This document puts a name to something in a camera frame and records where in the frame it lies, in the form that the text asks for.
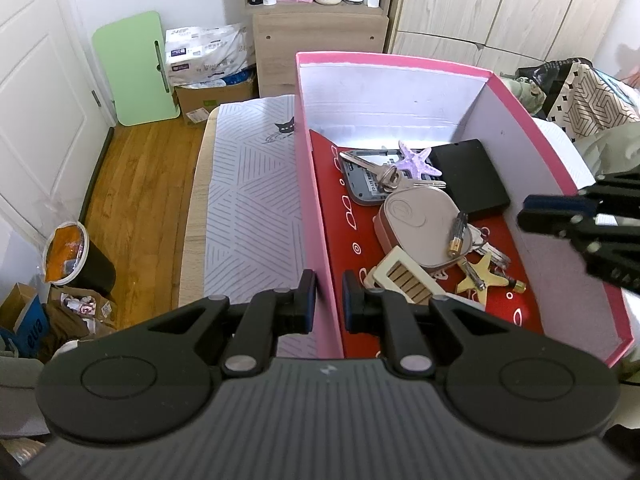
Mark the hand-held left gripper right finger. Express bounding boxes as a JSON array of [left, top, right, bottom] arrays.
[[342, 270, 543, 377]]

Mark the light wooden wardrobe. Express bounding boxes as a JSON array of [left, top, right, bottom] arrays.
[[385, 0, 627, 74]]

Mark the yellow starfish keychain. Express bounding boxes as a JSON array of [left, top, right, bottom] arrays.
[[455, 251, 527, 295]]

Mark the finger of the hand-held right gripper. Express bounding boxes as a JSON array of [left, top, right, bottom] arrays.
[[517, 212, 640, 289], [522, 170, 640, 217]]

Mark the tissue roll pack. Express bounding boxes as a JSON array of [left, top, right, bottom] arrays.
[[165, 22, 257, 89]]

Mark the brown cardboard box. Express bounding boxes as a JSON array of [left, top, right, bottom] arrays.
[[174, 77, 258, 127]]

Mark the wooden bookshelf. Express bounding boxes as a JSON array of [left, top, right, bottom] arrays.
[[242, 0, 398, 101]]

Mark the pink rounded case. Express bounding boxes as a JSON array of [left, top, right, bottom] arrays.
[[374, 182, 473, 268]]

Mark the geometric patterned bag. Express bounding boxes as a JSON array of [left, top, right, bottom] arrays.
[[542, 57, 640, 138]]

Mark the purple starfish keychain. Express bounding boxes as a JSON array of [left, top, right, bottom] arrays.
[[342, 141, 447, 193]]

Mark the black rectangular case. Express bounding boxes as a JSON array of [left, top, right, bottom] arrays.
[[429, 139, 512, 220]]

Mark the grey device with back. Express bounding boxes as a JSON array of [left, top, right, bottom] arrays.
[[339, 149, 401, 207]]

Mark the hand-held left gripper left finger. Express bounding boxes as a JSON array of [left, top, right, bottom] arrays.
[[117, 269, 317, 379]]

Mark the beige hair clip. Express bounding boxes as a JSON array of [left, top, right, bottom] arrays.
[[362, 246, 446, 307]]

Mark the olive green jacket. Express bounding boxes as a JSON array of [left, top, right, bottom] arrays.
[[572, 122, 640, 186]]

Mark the blue cardboard box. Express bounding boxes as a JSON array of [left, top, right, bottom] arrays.
[[0, 282, 51, 361]]

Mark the white door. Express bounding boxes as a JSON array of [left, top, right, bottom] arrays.
[[0, 0, 117, 256]]

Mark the grey fabric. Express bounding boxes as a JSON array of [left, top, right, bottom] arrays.
[[0, 355, 46, 441]]

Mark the green folding table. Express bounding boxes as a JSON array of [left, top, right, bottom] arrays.
[[91, 10, 182, 127]]

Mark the brown paper bag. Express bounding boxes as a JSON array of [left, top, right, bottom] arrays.
[[47, 287, 118, 356]]

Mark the orange plastic bag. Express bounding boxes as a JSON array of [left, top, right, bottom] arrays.
[[46, 225, 88, 282]]

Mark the light wooden table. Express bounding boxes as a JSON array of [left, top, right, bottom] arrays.
[[177, 105, 222, 309]]

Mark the black trash bin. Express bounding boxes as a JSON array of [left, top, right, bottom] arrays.
[[42, 221, 117, 297]]

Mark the pink cardboard box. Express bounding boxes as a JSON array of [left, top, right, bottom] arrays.
[[294, 51, 635, 368]]

